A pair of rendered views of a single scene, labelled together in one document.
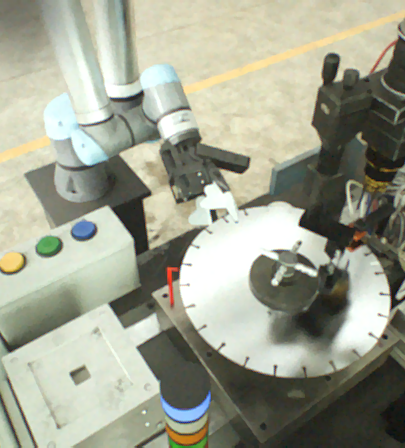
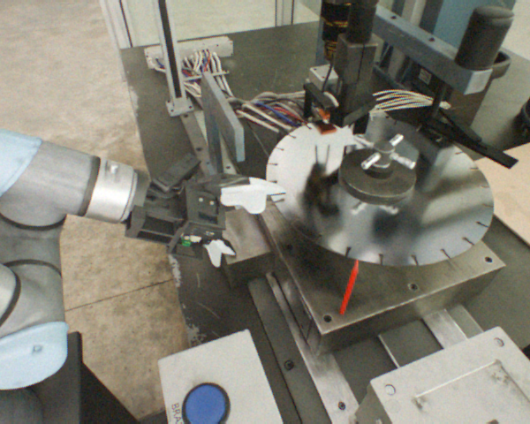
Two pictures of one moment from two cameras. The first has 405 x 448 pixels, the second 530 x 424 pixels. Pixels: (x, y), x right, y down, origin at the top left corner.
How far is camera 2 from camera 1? 0.64 m
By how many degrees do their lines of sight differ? 50
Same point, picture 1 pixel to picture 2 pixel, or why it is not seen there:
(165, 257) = (213, 333)
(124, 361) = (466, 367)
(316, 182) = (369, 54)
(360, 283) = (382, 131)
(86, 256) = (266, 408)
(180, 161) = (170, 211)
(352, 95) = not seen: outside the picture
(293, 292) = (400, 169)
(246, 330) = (443, 216)
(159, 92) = (48, 165)
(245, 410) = (474, 269)
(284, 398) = not seen: hidden behind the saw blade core
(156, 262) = not seen: hidden behind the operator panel
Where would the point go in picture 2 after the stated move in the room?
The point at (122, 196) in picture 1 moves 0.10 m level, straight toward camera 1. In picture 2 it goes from (64, 376) to (130, 376)
